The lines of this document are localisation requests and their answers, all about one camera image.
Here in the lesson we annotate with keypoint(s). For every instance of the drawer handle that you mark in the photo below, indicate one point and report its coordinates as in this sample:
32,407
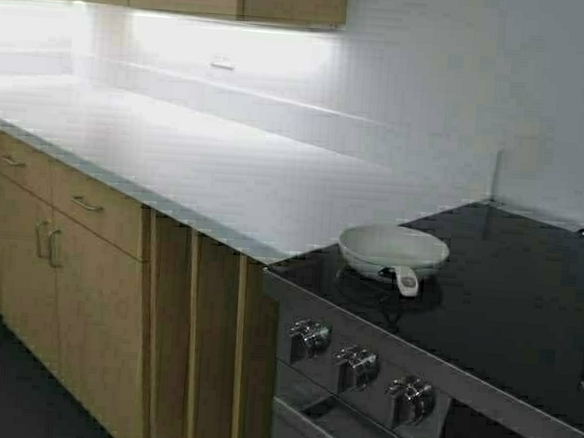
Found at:
81,202
11,161

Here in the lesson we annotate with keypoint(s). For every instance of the steel oven front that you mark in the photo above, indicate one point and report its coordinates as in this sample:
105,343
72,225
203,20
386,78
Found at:
306,403

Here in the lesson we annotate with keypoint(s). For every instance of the right drawer handle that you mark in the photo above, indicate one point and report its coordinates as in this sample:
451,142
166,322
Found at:
81,202

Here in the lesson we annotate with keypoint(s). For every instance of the chrome stove knob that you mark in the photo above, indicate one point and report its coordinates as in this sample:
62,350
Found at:
411,400
308,338
357,368

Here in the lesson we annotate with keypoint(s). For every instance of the cabinet door handle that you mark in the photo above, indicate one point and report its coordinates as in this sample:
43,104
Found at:
40,236
54,248

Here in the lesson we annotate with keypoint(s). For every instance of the white frying pan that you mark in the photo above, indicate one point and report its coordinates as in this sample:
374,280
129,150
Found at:
390,253

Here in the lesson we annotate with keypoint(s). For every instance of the right cabinet door handle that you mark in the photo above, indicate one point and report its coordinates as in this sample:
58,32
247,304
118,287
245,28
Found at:
54,248

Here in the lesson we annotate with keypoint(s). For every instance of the left drawer handle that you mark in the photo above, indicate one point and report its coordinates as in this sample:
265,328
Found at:
11,161

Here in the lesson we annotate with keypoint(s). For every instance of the right chrome stove knob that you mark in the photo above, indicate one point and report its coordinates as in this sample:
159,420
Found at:
411,400

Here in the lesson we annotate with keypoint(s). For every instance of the left chrome stove knob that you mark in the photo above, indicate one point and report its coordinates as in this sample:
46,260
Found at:
308,338

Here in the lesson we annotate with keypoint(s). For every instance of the middle chrome stove knob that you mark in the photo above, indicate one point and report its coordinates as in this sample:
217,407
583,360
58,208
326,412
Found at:
357,368

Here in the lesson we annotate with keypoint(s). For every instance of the wooden lower cabinets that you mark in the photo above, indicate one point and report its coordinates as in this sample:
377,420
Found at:
158,330

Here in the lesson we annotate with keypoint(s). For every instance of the left cabinet door handle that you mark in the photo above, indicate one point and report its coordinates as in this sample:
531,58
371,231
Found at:
40,236

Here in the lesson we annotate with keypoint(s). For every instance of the black glass stove cooktop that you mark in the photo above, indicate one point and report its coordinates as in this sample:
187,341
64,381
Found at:
506,306

